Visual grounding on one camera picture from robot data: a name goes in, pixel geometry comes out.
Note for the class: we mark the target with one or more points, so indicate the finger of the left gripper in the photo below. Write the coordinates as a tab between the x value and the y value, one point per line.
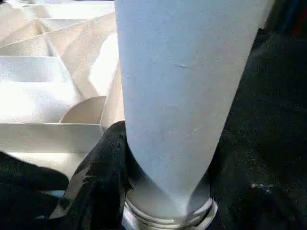
28	175

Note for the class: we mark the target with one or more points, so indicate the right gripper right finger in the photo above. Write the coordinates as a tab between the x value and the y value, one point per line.
251	198

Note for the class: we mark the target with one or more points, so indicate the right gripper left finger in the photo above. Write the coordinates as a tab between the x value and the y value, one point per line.
96	187

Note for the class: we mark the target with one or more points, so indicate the white plastic table top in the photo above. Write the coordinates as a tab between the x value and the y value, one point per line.
48	95

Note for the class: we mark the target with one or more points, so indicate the white plastic table leg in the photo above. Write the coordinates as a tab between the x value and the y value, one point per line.
180	83

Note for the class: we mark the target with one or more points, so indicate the black work mat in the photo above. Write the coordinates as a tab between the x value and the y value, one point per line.
275	95

